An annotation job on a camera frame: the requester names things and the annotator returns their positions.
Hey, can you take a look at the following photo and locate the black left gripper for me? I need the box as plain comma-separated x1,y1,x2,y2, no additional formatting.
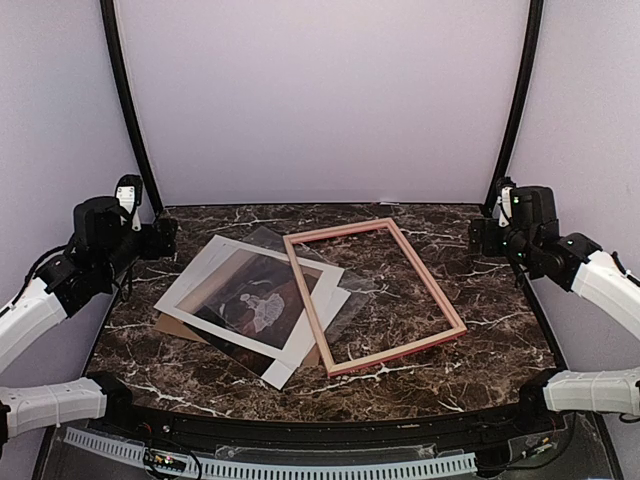
100,217,177,286

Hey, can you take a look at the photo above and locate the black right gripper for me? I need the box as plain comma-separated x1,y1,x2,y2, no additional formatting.
469,217,536,270

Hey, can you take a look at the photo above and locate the light wooden picture frame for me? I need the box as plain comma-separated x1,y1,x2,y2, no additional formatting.
283,218,467,377

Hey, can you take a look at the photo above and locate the clear acrylic sheet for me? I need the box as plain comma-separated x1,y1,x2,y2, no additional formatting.
241,226,378,344

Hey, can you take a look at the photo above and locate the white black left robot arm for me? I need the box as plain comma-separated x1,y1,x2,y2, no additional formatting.
1,196,178,443

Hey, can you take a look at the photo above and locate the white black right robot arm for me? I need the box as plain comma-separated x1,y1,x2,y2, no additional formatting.
469,177,639,434

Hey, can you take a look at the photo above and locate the white photo mat board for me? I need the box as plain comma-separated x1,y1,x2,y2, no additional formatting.
153,234,346,362

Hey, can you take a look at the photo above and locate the dark painting photo print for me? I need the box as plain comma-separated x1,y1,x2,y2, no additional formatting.
176,249,304,349

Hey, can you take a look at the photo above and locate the brown cardboard backing board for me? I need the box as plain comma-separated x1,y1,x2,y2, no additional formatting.
154,313,320,366

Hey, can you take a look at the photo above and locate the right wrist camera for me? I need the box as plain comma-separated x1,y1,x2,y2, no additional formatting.
494,177,516,228

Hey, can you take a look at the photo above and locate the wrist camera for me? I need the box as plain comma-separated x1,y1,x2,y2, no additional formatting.
494,177,516,228
115,174,143,232

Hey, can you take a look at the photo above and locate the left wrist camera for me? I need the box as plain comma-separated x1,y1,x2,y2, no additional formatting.
115,174,143,232

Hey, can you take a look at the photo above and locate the right black corner post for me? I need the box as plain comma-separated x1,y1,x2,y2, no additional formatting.
483,0,544,216

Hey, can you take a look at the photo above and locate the black corner post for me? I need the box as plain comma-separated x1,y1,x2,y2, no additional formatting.
99,0,164,216
483,0,544,216

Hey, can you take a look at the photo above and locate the black front table rail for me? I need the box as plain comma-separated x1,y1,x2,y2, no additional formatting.
88,404,564,451

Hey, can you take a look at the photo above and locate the white slotted cable duct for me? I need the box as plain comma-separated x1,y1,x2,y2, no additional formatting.
64,427,477,479

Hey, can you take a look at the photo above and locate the left black corner post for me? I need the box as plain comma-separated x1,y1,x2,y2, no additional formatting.
99,0,164,216

